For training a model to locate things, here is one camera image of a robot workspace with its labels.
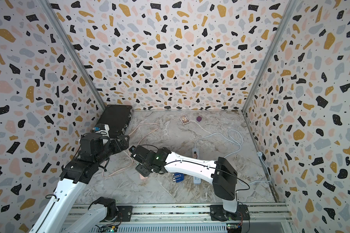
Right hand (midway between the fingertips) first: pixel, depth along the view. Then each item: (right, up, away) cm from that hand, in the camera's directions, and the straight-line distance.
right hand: (144, 164), depth 76 cm
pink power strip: (-3, -11, +9) cm, 14 cm away
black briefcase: (-36, +26, +46) cm, 64 cm away
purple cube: (+32, +25, +41) cm, 58 cm away
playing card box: (+21, +25, +39) cm, 50 cm away
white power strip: (+28, -12, +8) cm, 31 cm away
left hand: (-9, +14, -4) cm, 17 cm away
